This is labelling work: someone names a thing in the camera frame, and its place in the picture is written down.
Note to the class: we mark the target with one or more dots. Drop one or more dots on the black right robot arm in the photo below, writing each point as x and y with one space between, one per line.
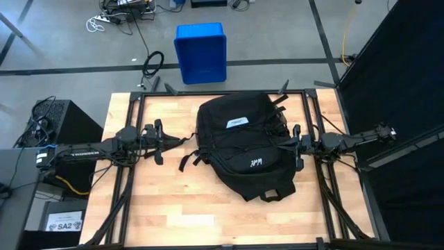
350 140

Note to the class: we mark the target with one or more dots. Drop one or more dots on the white SA2 label sign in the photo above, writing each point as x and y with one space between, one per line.
64 222

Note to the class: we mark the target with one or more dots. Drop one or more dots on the grey desk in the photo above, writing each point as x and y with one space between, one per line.
21 194

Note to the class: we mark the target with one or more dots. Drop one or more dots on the black metal table frame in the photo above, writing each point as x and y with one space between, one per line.
173 93

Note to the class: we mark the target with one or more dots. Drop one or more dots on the black equipment case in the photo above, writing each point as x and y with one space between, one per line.
62 205

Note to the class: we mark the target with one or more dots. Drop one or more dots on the blue plastic bin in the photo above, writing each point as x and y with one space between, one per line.
201 52

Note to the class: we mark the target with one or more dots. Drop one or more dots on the black partition panel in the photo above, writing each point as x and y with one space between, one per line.
399 69

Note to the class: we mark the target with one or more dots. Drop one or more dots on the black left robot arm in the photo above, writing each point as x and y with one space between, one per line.
86 152

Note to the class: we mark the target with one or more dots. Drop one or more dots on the black computer tower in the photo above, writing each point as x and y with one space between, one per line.
73 121

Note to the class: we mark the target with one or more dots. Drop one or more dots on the black flat device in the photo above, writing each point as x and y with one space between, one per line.
208 2

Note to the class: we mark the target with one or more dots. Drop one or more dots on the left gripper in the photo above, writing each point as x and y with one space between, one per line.
157 139

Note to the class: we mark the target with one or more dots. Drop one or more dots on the left wrist camera housing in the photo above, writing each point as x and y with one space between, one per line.
149 133

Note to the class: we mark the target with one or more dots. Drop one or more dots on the grey metal table leg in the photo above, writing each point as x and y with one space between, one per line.
10 25

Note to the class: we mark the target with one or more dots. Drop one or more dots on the black backpack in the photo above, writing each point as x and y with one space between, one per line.
243 149

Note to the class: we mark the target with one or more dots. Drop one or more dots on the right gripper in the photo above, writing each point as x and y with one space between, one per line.
301 146

